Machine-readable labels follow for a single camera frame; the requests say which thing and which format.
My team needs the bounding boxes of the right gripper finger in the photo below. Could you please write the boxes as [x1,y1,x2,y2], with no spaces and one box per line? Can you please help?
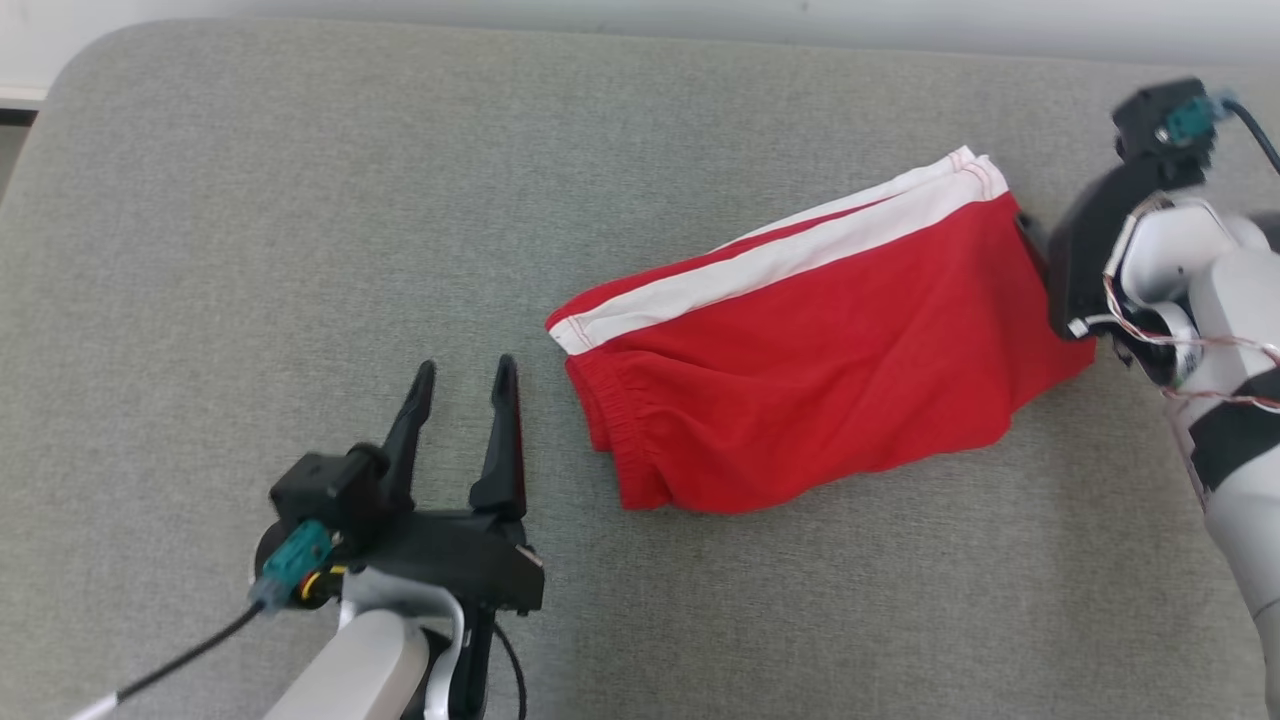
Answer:
[1014,211,1051,283]

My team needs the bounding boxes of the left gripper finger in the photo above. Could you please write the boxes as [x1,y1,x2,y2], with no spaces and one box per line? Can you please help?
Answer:
[376,360,438,513]
[468,354,529,523]

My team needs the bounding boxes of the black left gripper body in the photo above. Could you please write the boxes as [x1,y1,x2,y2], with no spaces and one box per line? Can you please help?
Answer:
[363,508,547,614]

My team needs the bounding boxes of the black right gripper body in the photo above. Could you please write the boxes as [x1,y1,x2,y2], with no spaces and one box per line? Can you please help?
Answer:
[1045,158,1208,343]

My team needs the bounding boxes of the red shorts with white stripe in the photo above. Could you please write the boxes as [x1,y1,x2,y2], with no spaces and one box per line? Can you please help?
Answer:
[545,145,1099,516]

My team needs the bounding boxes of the grey fabric sofa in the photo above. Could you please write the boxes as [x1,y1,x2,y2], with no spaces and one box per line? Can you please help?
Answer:
[0,18,1280,720]

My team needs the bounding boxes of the white bar with black edge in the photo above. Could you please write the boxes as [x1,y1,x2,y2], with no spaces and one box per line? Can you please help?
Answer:
[0,86,49,127]

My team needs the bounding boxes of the thin red white wire bundle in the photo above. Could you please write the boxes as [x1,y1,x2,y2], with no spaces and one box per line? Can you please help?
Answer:
[1100,200,1280,413]

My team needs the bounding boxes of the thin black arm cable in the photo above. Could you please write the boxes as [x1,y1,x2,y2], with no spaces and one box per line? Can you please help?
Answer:
[485,610,530,720]

